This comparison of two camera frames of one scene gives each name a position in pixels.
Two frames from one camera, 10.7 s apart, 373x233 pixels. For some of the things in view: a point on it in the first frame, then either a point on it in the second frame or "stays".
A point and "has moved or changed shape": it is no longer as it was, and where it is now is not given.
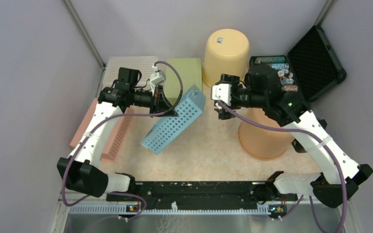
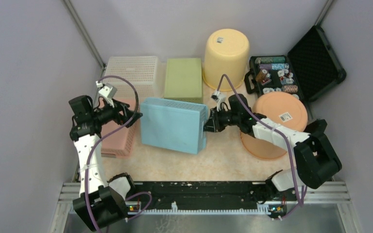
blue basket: x=167 y=129 has moved or changed shape
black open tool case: x=310 y=67 stays
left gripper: x=160 y=105 -> x=127 y=113
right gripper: x=230 y=79 -> x=213 y=124
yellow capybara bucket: x=227 y=52 stays
